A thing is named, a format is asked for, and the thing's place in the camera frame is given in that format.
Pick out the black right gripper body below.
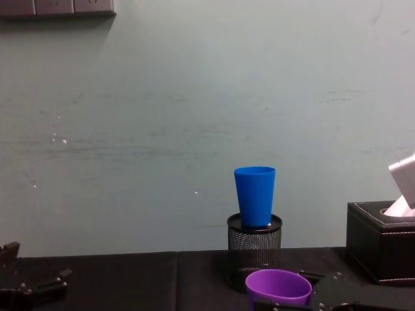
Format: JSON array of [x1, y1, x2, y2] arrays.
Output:
[[327, 280, 415, 311]]

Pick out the purple plastic cup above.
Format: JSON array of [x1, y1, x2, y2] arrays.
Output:
[[244, 268, 313, 311]]

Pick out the black leather tissue box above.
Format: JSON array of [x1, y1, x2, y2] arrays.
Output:
[[346, 200, 415, 287]]

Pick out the black mesh pen holder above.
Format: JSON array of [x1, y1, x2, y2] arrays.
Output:
[[226, 213, 283, 294]]

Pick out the black table cloth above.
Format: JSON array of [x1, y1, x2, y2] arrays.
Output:
[[0, 246, 415, 311]]

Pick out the white tissue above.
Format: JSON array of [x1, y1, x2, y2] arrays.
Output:
[[380, 195, 415, 217]]

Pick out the blue plastic cup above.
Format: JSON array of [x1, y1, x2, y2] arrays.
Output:
[[233, 166, 276, 228]]

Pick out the grey wall socket plate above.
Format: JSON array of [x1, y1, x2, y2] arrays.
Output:
[[73, 0, 115, 14], [0, 0, 36, 17], [34, 0, 75, 16]]

